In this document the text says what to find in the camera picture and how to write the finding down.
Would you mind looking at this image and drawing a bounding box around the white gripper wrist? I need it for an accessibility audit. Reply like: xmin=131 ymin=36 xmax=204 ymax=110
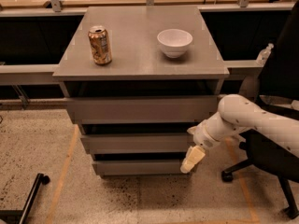
xmin=180 ymin=120 xmax=222 ymax=174

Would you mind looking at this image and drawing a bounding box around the grey drawer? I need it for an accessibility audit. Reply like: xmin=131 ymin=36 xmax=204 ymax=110
xmin=93 ymin=160 xmax=182 ymax=176
xmin=67 ymin=96 xmax=218 ymax=124
xmin=81 ymin=133 xmax=193 ymax=154

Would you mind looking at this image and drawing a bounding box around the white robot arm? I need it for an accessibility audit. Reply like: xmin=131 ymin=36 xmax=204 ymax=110
xmin=180 ymin=94 xmax=299 ymax=174

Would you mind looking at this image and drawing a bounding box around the grey top drawer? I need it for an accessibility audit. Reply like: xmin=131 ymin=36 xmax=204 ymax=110
xmin=67 ymin=96 xmax=218 ymax=124

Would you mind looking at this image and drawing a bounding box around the grey bottom drawer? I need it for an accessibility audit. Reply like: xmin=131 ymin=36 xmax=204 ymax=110
xmin=93 ymin=160 xmax=182 ymax=176

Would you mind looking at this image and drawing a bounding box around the grey drawer cabinet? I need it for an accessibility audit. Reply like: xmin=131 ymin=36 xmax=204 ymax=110
xmin=53 ymin=7 xmax=229 ymax=176

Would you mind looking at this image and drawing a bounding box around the black office chair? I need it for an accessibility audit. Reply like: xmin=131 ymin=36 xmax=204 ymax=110
xmin=221 ymin=2 xmax=299 ymax=219

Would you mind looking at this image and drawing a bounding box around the white ceramic bowl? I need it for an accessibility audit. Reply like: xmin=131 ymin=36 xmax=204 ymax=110
xmin=157 ymin=29 xmax=192 ymax=58

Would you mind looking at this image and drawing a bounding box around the clear plastic bottle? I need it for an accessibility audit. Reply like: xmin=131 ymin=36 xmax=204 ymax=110
xmin=256 ymin=43 xmax=274 ymax=66

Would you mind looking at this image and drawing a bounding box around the gold soda can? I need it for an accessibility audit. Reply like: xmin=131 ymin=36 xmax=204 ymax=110
xmin=88 ymin=25 xmax=112 ymax=65

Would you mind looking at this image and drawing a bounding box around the black wheeled stand leg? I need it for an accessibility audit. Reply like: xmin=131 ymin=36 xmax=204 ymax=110
xmin=0 ymin=173 xmax=50 ymax=224

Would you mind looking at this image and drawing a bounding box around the grey metal railing frame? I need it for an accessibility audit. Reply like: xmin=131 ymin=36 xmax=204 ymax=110
xmin=1 ymin=0 xmax=292 ymax=99

